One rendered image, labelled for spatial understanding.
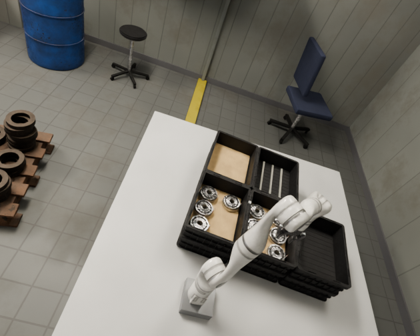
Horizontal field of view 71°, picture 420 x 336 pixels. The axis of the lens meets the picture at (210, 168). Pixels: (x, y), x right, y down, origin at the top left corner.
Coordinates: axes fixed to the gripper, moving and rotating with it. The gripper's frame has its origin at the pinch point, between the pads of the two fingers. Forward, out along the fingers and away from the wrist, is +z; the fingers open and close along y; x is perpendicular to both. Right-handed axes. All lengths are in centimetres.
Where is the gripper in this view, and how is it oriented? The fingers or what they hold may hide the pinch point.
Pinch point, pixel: (284, 238)
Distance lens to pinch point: 155.0
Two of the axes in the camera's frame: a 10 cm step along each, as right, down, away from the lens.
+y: 9.3, 3.5, 0.6
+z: -2.9, 6.4, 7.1
